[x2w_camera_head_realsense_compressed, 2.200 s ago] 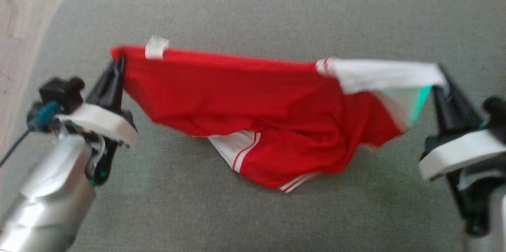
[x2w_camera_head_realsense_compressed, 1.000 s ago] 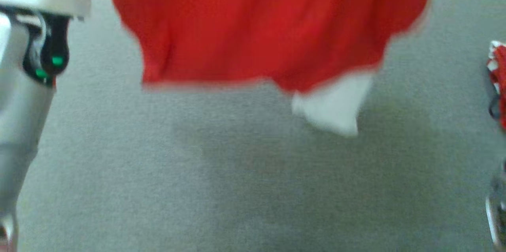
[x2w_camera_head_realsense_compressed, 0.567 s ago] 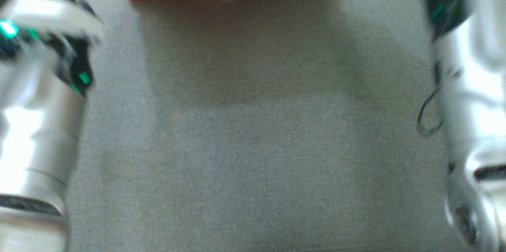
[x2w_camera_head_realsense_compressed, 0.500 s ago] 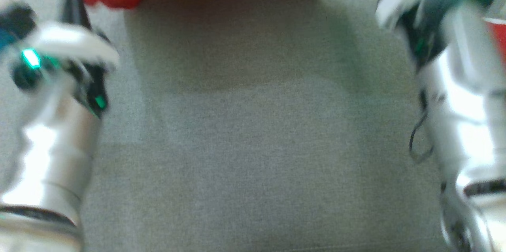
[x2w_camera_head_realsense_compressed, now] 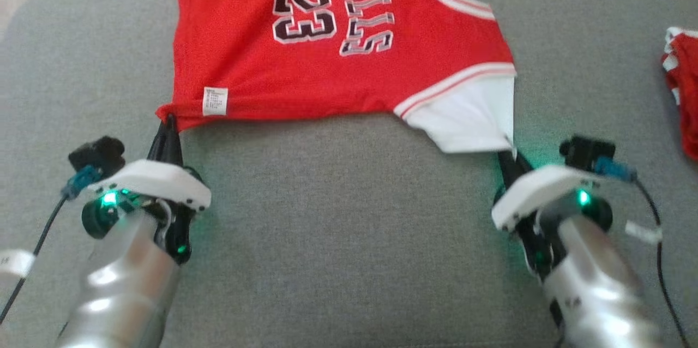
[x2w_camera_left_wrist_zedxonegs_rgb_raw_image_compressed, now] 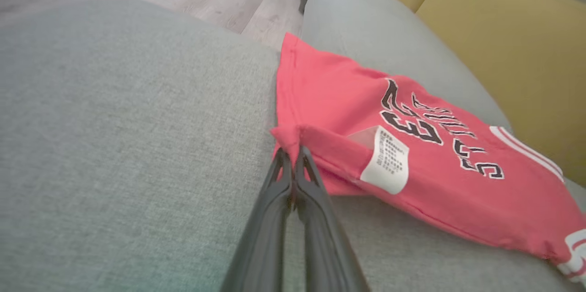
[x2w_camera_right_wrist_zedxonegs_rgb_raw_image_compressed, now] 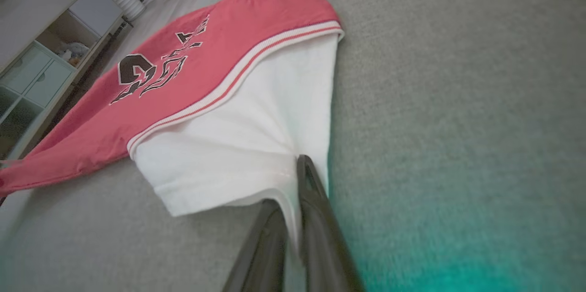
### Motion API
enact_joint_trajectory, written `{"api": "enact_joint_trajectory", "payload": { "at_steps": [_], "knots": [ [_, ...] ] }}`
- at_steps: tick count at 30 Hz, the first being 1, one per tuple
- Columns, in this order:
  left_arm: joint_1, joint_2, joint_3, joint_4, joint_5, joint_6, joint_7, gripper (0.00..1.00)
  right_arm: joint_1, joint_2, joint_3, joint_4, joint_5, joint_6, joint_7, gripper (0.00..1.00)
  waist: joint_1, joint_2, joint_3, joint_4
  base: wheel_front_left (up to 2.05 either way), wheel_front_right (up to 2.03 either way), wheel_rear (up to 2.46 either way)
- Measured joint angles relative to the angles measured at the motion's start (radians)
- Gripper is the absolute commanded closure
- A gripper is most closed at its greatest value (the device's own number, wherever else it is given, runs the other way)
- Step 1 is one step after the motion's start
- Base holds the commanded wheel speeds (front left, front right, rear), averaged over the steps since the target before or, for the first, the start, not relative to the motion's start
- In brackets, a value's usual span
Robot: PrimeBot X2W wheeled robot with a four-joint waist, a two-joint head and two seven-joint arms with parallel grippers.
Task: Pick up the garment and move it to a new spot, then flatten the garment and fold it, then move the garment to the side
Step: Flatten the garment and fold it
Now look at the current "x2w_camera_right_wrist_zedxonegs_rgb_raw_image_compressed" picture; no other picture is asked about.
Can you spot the pale green cabinet drawer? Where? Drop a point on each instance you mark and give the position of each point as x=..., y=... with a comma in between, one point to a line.
x=48, y=83
x=25, y=70

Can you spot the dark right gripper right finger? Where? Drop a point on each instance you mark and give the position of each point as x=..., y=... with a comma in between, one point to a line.
x=320, y=246

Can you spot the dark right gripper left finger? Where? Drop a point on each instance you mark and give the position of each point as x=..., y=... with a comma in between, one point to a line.
x=265, y=255

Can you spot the large grey sofa seat cushion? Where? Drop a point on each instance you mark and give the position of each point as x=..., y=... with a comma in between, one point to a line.
x=458, y=100

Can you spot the white shelf cabinet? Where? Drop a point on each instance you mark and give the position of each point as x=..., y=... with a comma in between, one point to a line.
x=94, y=10

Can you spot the pale bundle in shelf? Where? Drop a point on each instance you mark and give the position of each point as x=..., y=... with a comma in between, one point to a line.
x=74, y=51

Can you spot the white ribbed cylinder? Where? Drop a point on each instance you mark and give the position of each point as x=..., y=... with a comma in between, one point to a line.
x=126, y=1

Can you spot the red jersey with white sleeves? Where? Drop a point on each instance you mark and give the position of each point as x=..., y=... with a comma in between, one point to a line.
x=206, y=77

